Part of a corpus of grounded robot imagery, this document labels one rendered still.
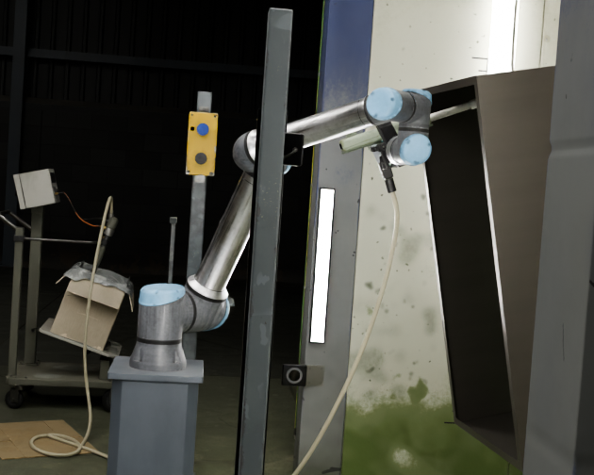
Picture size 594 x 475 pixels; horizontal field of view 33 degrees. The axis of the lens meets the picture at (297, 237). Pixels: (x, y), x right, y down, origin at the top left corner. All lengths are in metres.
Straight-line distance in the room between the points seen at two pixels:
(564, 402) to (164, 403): 2.17
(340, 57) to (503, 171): 1.26
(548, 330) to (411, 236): 2.79
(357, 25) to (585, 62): 2.86
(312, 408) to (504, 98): 1.68
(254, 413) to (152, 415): 1.21
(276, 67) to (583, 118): 0.95
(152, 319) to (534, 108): 1.38
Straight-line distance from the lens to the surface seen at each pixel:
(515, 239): 3.06
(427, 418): 4.25
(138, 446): 3.35
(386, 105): 2.84
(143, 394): 3.31
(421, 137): 2.95
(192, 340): 4.28
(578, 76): 1.33
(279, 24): 2.12
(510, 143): 3.04
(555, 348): 1.33
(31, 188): 5.65
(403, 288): 4.13
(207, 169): 4.17
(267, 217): 2.10
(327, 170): 4.06
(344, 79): 4.08
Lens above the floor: 1.28
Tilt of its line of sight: 3 degrees down
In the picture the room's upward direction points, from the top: 4 degrees clockwise
